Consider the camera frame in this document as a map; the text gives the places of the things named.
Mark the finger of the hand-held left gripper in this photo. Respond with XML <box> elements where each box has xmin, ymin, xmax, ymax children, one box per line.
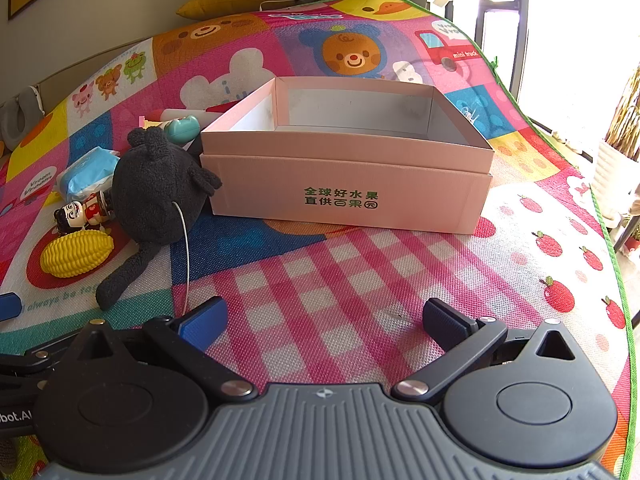
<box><xmin>0</xmin><ymin>340</ymin><xmax>76</xmax><ymax>375</ymax></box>
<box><xmin>0</xmin><ymin>294</ymin><xmax>24</xmax><ymax>320</ymax></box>

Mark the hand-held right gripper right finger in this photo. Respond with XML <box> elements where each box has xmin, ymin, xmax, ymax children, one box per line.
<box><xmin>391</xmin><ymin>298</ymin><xmax>596</xmax><ymax>403</ymax></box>

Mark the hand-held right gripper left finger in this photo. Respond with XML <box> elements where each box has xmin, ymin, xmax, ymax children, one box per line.
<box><xmin>70</xmin><ymin>296</ymin><xmax>258</xmax><ymax>401</ymax></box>

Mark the yellow corn toy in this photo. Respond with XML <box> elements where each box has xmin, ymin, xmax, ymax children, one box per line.
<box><xmin>40</xmin><ymin>231</ymin><xmax>115</xmax><ymax>277</ymax></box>

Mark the red and black figurine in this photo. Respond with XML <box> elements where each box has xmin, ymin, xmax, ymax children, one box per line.
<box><xmin>54</xmin><ymin>191</ymin><xmax>117</xmax><ymax>236</ymax></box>

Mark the black plush toy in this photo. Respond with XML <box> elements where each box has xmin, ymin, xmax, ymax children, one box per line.
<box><xmin>96</xmin><ymin>127</ymin><xmax>223</xmax><ymax>311</ymax></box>

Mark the pink cardboard box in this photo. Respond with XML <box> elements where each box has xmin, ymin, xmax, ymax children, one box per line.
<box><xmin>200</xmin><ymin>76</ymin><xmax>496</xmax><ymax>235</ymax></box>

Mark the blue tissue pack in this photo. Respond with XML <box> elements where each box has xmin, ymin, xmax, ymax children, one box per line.
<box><xmin>55</xmin><ymin>146</ymin><xmax>121</xmax><ymax>201</ymax></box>

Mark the mushroom-hat toy figure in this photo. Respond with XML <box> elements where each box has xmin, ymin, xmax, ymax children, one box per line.
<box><xmin>160</xmin><ymin>115</ymin><xmax>202</xmax><ymax>143</ymax></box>

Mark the colourful printed play mat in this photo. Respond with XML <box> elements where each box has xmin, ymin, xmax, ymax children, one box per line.
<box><xmin>0</xmin><ymin>0</ymin><xmax>632</xmax><ymax>480</ymax></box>

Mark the grey neck pillow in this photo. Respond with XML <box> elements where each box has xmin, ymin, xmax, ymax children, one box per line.
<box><xmin>0</xmin><ymin>87</ymin><xmax>45</xmax><ymax>147</ymax></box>

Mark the small potted plant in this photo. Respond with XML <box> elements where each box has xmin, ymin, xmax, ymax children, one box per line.
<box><xmin>617</xmin><ymin>210</ymin><xmax>640</xmax><ymax>257</ymax></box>

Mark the white plant pot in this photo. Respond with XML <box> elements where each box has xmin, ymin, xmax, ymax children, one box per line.
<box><xmin>592</xmin><ymin>137</ymin><xmax>640</xmax><ymax>221</ymax></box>

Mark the beige sofa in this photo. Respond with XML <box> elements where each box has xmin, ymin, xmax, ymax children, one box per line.
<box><xmin>0</xmin><ymin>35</ymin><xmax>168</xmax><ymax>156</ymax></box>

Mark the dry bamboo plant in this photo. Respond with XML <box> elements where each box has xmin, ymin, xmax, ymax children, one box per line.
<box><xmin>605</xmin><ymin>65</ymin><xmax>640</xmax><ymax>161</ymax></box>

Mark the yellow pillow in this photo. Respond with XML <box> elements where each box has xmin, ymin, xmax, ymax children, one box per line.
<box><xmin>176</xmin><ymin>0</ymin><xmax>296</xmax><ymax>20</ymax></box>

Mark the dark window frame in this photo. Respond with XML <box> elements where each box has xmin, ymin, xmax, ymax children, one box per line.
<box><xmin>440</xmin><ymin>0</ymin><xmax>531</xmax><ymax>93</ymax></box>

